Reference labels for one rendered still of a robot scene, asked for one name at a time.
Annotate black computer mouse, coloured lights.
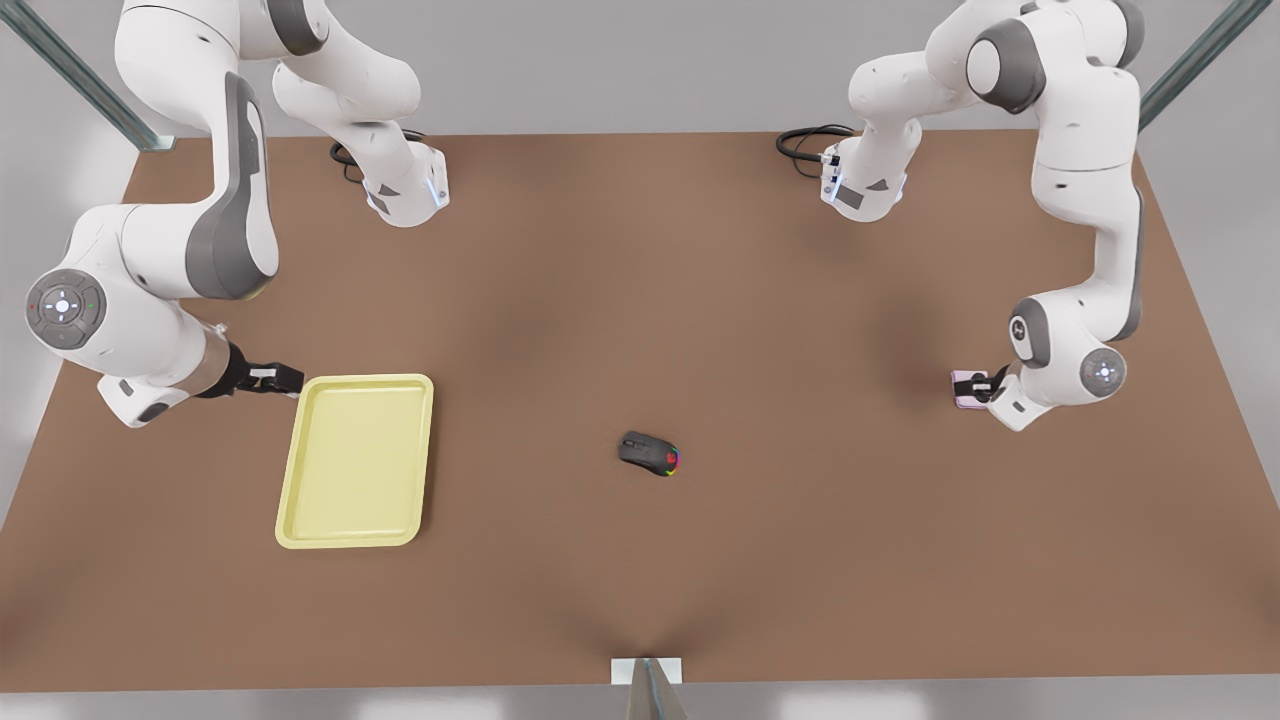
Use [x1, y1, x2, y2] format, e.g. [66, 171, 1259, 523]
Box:
[618, 431, 681, 477]

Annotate pale yellow rectangular tray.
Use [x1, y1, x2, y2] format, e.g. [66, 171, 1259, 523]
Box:
[275, 374, 435, 550]

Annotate black cable loop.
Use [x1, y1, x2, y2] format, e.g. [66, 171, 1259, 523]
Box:
[775, 124, 858, 181]
[329, 129, 429, 187]

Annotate silver frame post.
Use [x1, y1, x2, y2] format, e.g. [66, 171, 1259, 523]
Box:
[1137, 0, 1277, 133]
[0, 0, 177, 152]
[611, 656, 687, 720]

